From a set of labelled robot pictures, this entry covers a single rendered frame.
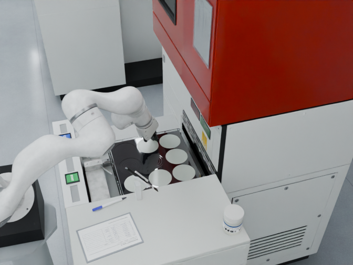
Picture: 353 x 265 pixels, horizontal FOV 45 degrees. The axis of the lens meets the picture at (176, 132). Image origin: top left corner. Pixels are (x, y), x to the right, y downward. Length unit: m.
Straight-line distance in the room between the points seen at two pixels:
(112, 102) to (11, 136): 2.32
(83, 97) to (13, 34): 3.79
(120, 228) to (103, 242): 0.08
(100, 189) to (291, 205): 0.94
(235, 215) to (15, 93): 2.96
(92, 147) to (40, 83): 2.88
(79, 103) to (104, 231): 0.50
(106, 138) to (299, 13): 0.75
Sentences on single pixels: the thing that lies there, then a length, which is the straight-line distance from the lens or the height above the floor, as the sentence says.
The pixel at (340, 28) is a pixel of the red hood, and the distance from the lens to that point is 1.65.
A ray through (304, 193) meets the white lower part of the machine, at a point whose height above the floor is 0.68.
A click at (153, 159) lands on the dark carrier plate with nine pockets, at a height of 0.90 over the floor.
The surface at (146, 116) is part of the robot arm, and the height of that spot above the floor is 1.13.
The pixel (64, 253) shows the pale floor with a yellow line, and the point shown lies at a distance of 2.80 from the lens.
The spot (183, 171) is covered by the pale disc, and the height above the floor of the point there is 0.90.
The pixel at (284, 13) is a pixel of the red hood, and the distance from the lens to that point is 1.49.
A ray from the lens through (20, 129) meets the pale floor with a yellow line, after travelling 3.71.
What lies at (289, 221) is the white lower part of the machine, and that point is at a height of 0.48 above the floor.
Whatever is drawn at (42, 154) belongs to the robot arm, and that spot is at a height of 1.36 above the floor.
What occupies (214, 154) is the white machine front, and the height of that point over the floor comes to 1.04.
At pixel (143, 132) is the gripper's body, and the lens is 1.90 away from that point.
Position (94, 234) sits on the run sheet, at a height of 0.97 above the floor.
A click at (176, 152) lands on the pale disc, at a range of 1.99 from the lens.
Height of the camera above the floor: 2.26
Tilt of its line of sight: 41 degrees down
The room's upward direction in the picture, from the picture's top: straight up
